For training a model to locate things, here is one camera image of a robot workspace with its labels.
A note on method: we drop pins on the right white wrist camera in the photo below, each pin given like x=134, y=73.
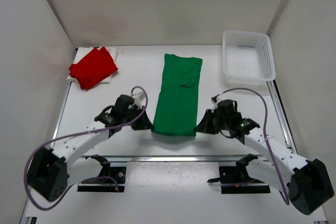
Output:
x=215, y=101

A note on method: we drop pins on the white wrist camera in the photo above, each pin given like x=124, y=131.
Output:
x=138, y=98
x=215, y=101

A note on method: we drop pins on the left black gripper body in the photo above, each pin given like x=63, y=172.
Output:
x=138, y=118

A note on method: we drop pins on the white plastic basket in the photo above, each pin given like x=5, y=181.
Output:
x=247, y=58

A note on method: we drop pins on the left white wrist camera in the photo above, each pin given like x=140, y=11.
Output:
x=138, y=98

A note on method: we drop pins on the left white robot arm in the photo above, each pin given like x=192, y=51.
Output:
x=51, y=171

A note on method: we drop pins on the green t shirt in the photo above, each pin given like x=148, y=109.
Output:
x=177, y=105

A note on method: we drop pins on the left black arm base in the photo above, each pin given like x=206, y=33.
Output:
x=110, y=176

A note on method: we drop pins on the white t shirt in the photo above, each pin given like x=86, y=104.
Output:
x=83, y=51

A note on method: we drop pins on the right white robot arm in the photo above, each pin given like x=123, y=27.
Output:
x=307, y=183

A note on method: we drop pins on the red t shirt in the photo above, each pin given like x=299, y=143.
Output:
x=97, y=65

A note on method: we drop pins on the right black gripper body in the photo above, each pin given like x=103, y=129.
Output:
x=210, y=121

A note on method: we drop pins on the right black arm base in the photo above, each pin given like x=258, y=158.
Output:
x=234, y=179

